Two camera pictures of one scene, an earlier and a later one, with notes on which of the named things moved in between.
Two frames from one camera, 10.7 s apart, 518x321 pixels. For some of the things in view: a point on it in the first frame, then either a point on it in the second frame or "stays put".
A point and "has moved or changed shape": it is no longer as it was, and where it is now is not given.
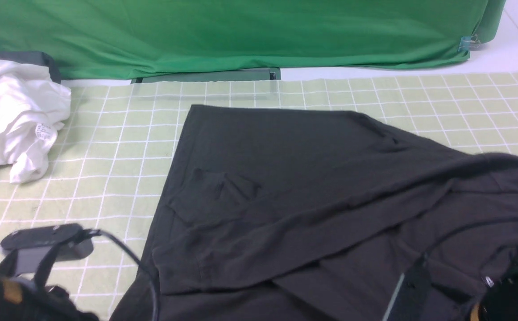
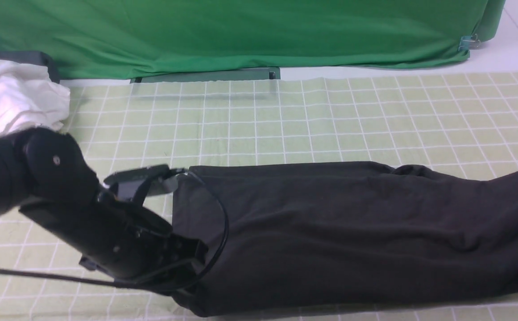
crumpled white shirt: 18,112 stays put
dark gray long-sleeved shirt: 280,214 has moved or changed shape
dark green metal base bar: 270,74 stays put
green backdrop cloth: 97,39 stays put
